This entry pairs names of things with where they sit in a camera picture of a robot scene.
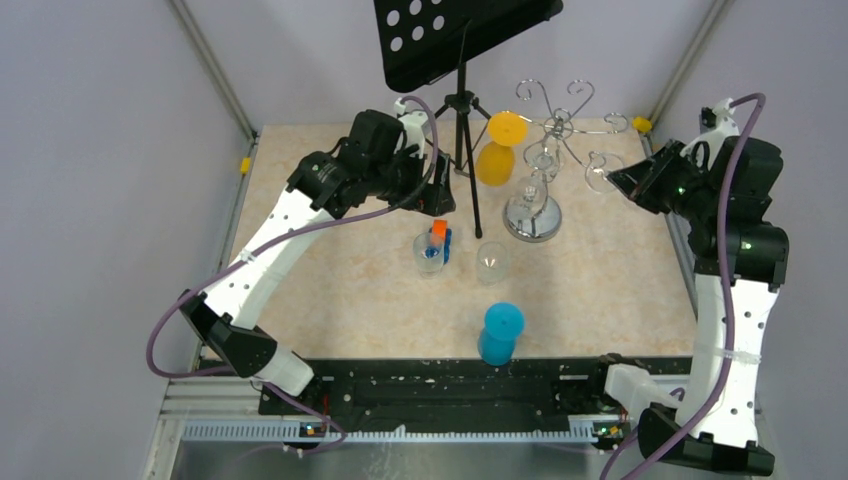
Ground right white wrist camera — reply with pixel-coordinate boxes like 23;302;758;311
681;98;740;167

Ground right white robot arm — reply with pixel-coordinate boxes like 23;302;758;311
586;136;789;476

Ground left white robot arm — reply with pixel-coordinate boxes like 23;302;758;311
177;98;455;414

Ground orange plastic wine glass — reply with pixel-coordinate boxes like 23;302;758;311
475;111;528;187

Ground clear wine glass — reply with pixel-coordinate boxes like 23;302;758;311
506;144;561;220

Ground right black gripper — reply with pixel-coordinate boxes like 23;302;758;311
609;138;719;222

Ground black music stand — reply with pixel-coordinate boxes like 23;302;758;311
372;0;564;239

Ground yellow corner clamp right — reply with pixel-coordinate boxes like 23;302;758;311
631;116;653;134

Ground clear glass with clips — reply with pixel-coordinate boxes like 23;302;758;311
412;232;444;278

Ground blue plastic wine glass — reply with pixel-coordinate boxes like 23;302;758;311
477;302;525;366

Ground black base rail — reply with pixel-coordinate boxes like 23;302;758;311
195;357;694;435

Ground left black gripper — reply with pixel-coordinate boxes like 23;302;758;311
368;144;455;216

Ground silver wire glass rack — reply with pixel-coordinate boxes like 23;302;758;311
502;79;629;243

